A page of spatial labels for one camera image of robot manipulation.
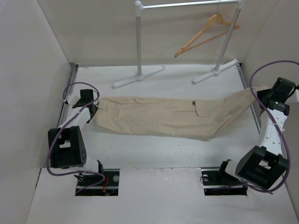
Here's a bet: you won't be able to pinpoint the beige trousers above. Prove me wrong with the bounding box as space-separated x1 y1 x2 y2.
95 86 267 139

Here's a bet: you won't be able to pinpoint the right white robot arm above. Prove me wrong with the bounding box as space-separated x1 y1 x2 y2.
200 77 299 196

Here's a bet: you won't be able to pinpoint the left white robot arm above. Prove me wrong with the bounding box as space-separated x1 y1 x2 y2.
46 89 105 186

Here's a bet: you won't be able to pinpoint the wooden clothes hanger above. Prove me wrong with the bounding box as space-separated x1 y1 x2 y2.
174 11 233 58

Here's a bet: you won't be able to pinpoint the white clothes rack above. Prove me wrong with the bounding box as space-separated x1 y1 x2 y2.
112 0 245 89

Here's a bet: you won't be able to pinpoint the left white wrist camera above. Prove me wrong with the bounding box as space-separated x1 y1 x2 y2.
63 93 80 106

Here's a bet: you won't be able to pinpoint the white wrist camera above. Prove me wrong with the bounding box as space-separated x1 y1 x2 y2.
287 90 299 103
63 93 80 106

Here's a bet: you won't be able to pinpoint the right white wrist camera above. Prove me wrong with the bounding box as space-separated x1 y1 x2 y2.
287 90 299 103

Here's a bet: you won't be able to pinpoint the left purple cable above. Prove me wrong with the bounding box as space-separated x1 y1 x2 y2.
46 82 106 196

